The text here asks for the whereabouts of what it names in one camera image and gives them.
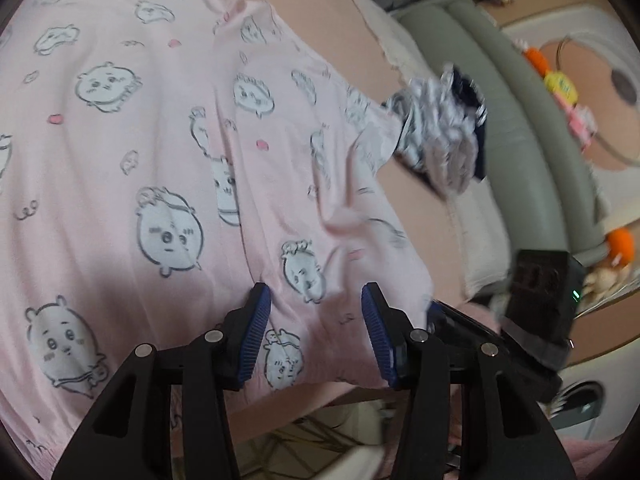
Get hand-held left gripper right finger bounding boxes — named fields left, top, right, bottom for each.
left=361, top=282, right=576, bottom=480

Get pink sheeted bed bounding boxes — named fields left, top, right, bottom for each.
left=185, top=0, right=481, bottom=443

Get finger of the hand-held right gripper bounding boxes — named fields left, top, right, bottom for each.
left=427, top=300, right=505, bottom=349

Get white object with dark opening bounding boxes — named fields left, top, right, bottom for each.
left=547, top=379, right=608, bottom=418

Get round orange plush toy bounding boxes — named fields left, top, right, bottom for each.
left=606, top=228, right=637, bottom=267

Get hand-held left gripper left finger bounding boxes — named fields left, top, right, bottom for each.
left=52, top=282, right=273, bottom=480

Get pink cartoon print pants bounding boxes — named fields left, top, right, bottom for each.
left=0, top=0, right=436, bottom=461

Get olive wire rack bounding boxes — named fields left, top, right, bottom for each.
left=260, top=410, right=353, bottom=463

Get grey-green sofa cushion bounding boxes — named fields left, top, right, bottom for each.
left=397, top=0, right=611, bottom=306

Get white stool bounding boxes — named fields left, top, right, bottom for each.
left=305, top=442, right=388, bottom=480

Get cream mattress edge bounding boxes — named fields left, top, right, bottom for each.
left=350, top=0, right=516, bottom=301

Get pink plush toy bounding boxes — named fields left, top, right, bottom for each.
left=567, top=104, right=599, bottom=149

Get beige plush toy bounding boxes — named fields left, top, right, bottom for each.
left=581, top=264, right=632, bottom=304

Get yellow plush toy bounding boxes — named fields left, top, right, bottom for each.
left=544, top=71, right=579, bottom=104

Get striped white navy clothes pile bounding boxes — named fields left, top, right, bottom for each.
left=382, top=62, right=488, bottom=196

